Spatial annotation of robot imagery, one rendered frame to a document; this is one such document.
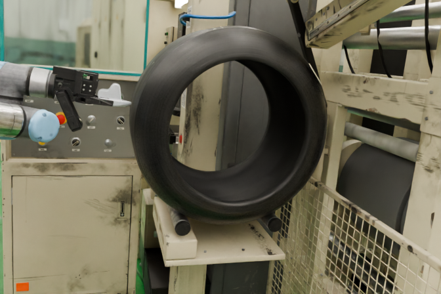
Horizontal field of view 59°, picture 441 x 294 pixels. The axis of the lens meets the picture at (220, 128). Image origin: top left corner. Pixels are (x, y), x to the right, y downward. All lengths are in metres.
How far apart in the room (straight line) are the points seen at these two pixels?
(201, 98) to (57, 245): 0.91
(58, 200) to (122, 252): 0.37
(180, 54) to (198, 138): 0.49
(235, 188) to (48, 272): 0.94
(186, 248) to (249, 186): 0.35
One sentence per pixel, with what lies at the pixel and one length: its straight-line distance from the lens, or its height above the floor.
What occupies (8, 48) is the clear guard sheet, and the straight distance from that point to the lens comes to 1.74.
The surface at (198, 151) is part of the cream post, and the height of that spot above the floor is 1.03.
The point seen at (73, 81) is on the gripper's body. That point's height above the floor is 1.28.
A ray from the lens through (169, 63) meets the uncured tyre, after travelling 1.03.
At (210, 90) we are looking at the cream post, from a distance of 1.43.
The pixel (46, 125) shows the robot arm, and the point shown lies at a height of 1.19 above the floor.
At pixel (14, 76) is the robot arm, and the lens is 1.11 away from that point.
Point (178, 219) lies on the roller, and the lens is 1.15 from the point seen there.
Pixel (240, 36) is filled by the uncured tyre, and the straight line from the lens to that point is 1.06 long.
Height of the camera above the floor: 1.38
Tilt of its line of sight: 11 degrees down
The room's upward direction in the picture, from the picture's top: 5 degrees clockwise
